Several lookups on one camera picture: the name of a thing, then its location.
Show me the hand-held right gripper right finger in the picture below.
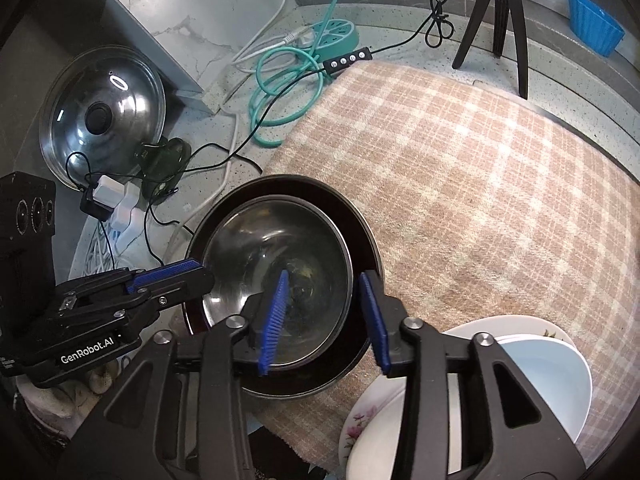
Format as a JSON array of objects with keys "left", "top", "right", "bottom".
[{"left": 359, "top": 270, "right": 586, "bottom": 480}]

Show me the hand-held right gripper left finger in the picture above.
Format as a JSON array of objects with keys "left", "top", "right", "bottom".
[{"left": 55, "top": 269, "right": 291, "bottom": 480}]

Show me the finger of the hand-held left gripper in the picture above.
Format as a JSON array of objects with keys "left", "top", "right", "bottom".
[
  {"left": 125, "top": 258, "right": 206, "bottom": 296},
  {"left": 135, "top": 267, "right": 215, "bottom": 317}
]

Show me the dark brown pan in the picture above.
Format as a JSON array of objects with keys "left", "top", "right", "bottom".
[{"left": 182, "top": 174, "right": 383, "bottom": 401}]

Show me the stainless steel bowl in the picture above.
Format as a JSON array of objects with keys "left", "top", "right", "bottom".
[{"left": 200, "top": 194, "right": 353, "bottom": 367}]

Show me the large floral plate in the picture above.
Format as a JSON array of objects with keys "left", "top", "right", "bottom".
[{"left": 339, "top": 316, "right": 581, "bottom": 476}]

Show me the plain white plate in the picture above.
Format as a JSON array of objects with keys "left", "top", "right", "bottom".
[{"left": 347, "top": 325, "right": 588, "bottom": 480}]

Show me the light blue bowl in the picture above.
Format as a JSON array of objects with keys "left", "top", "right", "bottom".
[{"left": 447, "top": 337, "right": 594, "bottom": 476}]

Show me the person's left hand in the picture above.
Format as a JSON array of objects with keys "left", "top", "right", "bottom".
[{"left": 17, "top": 350, "right": 133, "bottom": 418}]

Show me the white power strip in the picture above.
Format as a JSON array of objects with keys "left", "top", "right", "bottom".
[{"left": 75, "top": 210, "right": 151, "bottom": 281}]

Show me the white charger plug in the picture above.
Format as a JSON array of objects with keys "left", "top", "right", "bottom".
[
  {"left": 97, "top": 175, "right": 126, "bottom": 208},
  {"left": 111, "top": 182, "right": 142, "bottom": 231}
]

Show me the black power adapter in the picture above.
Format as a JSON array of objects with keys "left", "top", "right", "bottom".
[{"left": 80, "top": 187, "right": 108, "bottom": 221}]

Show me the glass pot lid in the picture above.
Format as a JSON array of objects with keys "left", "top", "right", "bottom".
[{"left": 39, "top": 45, "right": 167, "bottom": 192}]

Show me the beige plaid cloth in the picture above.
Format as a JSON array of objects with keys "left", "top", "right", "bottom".
[{"left": 250, "top": 60, "right": 640, "bottom": 466}]

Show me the teal power strip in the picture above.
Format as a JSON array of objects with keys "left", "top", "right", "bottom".
[{"left": 300, "top": 21, "right": 358, "bottom": 56}]

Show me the black tripod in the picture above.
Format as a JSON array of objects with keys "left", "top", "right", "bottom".
[{"left": 452, "top": 0, "right": 530, "bottom": 100}]

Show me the blue fluted cup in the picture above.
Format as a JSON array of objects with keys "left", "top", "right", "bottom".
[{"left": 566, "top": 0, "right": 626, "bottom": 58}]

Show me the teal cable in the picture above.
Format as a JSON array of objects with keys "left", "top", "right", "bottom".
[{"left": 249, "top": 0, "right": 351, "bottom": 148}]

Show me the thin white cable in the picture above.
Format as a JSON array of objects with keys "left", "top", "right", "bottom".
[{"left": 232, "top": 0, "right": 321, "bottom": 68}]

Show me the black inline cable controller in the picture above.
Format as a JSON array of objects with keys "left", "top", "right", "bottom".
[{"left": 322, "top": 46, "right": 373, "bottom": 73}]

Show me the thin black lamp cable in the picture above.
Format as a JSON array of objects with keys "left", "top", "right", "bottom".
[{"left": 370, "top": 0, "right": 462, "bottom": 56}]

